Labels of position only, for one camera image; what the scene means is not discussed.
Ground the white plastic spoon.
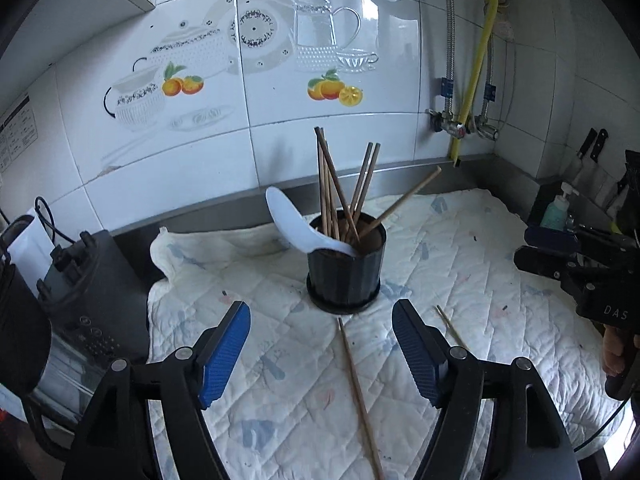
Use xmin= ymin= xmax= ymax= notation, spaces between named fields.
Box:
xmin=265 ymin=186 xmax=359 ymax=257

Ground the metal angle valve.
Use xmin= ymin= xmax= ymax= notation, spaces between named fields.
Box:
xmin=472 ymin=114 xmax=501 ymax=142

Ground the white quilted cloth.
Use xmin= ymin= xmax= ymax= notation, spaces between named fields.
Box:
xmin=146 ymin=187 xmax=629 ymax=480

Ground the teal soap bottle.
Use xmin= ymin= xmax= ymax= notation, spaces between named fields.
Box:
xmin=539 ymin=182 xmax=576 ymax=231

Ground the wall info sticker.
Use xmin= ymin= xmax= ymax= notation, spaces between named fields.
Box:
xmin=0 ymin=94 xmax=39 ymax=172

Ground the black handled kitchen knife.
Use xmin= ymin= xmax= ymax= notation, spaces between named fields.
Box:
xmin=570 ymin=128 xmax=599 ymax=187
xmin=585 ymin=129 xmax=610 ymax=196

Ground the white paper sheet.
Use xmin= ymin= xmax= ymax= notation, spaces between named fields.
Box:
xmin=7 ymin=215 xmax=54 ymax=292

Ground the bunch of wooden chopsticks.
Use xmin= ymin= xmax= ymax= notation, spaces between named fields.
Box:
xmin=314 ymin=127 xmax=443 ymax=243

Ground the yellow corrugated gas hose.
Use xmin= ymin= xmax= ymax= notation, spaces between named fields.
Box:
xmin=449 ymin=0 xmax=501 ymax=162

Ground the black cylindrical pot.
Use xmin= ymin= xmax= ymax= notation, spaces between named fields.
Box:
xmin=0 ymin=215 xmax=54 ymax=397

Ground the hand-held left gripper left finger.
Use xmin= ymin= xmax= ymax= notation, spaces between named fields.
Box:
xmin=60 ymin=301 xmax=252 ymax=480

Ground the braided metal hose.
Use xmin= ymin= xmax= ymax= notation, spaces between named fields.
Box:
xmin=482 ymin=35 xmax=497 ymax=119
xmin=439 ymin=0 xmax=457 ymax=112

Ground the black looped cable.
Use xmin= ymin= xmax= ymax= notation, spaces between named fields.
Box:
xmin=33 ymin=195 xmax=69 ymax=252

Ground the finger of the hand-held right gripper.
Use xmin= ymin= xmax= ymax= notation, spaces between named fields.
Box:
xmin=513 ymin=245 xmax=577 ymax=282
xmin=524 ymin=225 xmax=583 ymax=257

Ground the black ribbed utensil holder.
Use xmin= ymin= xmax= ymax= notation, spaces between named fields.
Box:
xmin=306 ymin=212 xmax=389 ymax=316

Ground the brown chopstick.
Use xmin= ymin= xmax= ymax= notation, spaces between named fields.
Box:
xmin=433 ymin=304 xmax=469 ymax=354
xmin=354 ymin=143 xmax=381 ymax=223
xmin=348 ymin=142 xmax=374 ymax=218
xmin=337 ymin=317 xmax=385 ymax=480

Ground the metal valve red handle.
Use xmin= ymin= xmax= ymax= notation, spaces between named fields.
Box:
xmin=426 ymin=108 xmax=469 ymax=139

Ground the person's right hand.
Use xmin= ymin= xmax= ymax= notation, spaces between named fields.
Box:
xmin=601 ymin=327 xmax=626 ymax=378

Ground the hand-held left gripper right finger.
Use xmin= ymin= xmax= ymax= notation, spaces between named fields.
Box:
xmin=391 ymin=299 xmax=583 ymax=480

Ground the dark grey box appliance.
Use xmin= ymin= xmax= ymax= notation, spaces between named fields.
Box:
xmin=37 ymin=230 xmax=152 ymax=372

